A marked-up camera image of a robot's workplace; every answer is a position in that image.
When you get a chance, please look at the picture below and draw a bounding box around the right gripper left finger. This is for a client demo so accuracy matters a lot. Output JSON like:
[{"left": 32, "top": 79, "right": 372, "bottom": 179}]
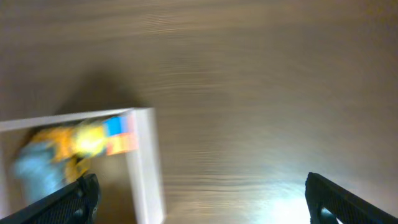
[{"left": 1, "top": 174, "right": 101, "bottom": 224}]

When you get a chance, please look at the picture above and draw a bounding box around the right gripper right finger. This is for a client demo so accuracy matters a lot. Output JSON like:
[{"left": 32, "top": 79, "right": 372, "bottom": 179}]
[{"left": 305, "top": 172, "right": 397, "bottom": 224}]

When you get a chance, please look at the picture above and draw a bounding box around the yellow grey toy truck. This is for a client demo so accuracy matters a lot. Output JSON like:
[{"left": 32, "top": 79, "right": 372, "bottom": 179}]
[{"left": 13, "top": 126, "right": 90, "bottom": 203}]

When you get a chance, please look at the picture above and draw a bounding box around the white cardboard box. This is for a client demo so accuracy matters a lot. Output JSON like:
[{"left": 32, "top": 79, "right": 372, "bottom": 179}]
[{"left": 1, "top": 108, "right": 166, "bottom": 224}]

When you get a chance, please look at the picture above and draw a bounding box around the yellow minion ball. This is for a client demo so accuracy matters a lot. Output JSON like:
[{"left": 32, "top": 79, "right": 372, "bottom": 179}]
[{"left": 72, "top": 123, "right": 108, "bottom": 157}]

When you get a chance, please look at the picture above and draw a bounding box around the colourful puzzle cube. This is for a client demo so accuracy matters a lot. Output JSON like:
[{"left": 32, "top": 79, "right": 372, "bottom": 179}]
[{"left": 103, "top": 114, "right": 139, "bottom": 156}]

